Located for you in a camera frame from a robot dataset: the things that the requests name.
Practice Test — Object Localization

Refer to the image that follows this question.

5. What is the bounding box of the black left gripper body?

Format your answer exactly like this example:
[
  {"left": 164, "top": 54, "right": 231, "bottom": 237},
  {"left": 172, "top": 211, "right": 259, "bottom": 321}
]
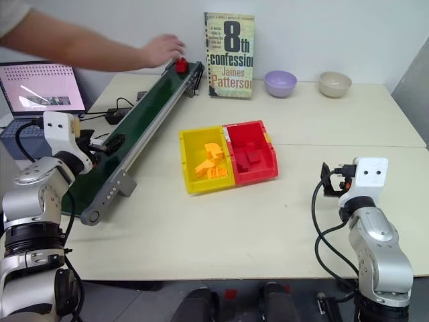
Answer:
[{"left": 77, "top": 129, "right": 103, "bottom": 168}]

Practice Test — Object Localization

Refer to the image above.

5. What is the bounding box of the yellow plastic bin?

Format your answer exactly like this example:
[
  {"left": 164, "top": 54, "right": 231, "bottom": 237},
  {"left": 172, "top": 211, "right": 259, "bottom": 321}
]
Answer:
[{"left": 178, "top": 125, "right": 235, "bottom": 195}]

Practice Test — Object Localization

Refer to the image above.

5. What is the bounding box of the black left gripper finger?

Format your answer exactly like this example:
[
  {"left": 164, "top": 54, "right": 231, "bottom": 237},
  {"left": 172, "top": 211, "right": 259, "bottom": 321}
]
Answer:
[{"left": 103, "top": 133, "right": 126, "bottom": 154}]

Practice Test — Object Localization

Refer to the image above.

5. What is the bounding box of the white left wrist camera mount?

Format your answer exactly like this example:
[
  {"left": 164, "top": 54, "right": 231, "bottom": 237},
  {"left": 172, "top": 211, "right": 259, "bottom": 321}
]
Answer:
[{"left": 43, "top": 111, "right": 81, "bottom": 149}]

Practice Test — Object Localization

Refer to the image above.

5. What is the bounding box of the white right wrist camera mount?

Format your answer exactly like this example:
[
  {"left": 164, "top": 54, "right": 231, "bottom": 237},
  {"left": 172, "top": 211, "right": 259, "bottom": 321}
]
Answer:
[{"left": 337, "top": 156, "right": 389, "bottom": 205}]

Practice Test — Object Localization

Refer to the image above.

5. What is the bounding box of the beige bowl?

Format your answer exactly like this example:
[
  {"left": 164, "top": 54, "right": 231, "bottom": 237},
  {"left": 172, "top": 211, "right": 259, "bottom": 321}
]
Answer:
[{"left": 318, "top": 71, "right": 353, "bottom": 99}]

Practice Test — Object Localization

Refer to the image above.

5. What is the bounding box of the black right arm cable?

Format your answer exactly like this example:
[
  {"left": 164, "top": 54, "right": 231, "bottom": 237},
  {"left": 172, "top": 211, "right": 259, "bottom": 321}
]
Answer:
[{"left": 311, "top": 166, "right": 361, "bottom": 292}]

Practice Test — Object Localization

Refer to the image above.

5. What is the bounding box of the dark rounded shape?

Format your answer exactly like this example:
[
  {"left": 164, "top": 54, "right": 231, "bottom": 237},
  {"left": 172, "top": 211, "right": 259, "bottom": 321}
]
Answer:
[
  {"left": 172, "top": 287, "right": 224, "bottom": 322},
  {"left": 260, "top": 281, "right": 298, "bottom": 322}
]

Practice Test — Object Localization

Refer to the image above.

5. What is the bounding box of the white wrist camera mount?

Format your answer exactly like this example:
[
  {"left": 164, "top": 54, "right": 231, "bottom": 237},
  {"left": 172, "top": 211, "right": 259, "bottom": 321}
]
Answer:
[
  {"left": 337, "top": 156, "right": 389, "bottom": 205},
  {"left": 43, "top": 111, "right": 81, "bottom": 149}
]

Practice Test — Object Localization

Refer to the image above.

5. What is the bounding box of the red plastic bin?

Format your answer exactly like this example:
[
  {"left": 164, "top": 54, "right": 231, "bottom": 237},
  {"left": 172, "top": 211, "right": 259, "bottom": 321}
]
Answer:
[{"left": 221, "top": 119, "right": 280, "bottom": 186}]

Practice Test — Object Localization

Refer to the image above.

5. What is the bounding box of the purple bowl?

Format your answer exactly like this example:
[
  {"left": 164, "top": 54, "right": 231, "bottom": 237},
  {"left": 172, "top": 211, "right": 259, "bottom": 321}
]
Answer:
[{"left": 263, "top": 70, "right": 298, "bottom": 99}]

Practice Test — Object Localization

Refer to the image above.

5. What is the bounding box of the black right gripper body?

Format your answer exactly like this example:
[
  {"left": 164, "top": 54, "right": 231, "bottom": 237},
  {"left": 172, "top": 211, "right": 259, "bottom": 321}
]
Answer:
[{"left": 333, "top": 163, "right": 357, "bottom": 195}]

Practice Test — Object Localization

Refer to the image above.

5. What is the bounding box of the green conveyor belt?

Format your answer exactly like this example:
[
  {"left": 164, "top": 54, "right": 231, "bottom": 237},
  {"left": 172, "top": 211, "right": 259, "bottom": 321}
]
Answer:
[{"left": 61, "top": 61, "right": 206, "bottom": 227}]

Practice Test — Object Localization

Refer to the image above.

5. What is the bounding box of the black power adapter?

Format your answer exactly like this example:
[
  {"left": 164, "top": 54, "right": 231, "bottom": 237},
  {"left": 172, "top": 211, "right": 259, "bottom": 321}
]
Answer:
[{"left": 105, "top": 107, "right": 133, "bottom": 125}]

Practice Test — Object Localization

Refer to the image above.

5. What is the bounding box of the person's bare hand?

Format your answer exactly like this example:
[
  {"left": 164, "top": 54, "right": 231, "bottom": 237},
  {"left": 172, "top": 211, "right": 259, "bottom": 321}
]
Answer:
[{"left": 141, "top": 34, "right": 187, "bottom": 70}]

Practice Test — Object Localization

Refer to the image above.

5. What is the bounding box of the open laptop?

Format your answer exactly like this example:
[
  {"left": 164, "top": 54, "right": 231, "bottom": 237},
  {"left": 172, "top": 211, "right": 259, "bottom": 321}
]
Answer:
[{"left": 0, "top": 60, "right": 88, "bottom": 158}]

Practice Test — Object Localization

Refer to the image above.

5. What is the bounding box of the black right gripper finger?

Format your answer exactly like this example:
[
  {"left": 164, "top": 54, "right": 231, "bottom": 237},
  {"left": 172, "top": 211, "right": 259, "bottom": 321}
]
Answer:
[
  {"left": 320, "top": 161, "right": 336, "bottom": 180},
  {"left": 322, "top": 179, "right": 340, "bottom": 198}
]

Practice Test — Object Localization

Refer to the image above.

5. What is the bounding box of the grey partition panel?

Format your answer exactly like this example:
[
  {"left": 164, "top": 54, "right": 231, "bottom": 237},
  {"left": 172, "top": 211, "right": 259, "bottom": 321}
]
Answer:
[{"left": 390, "top": 35, "right": 429, "bottom": 148}]

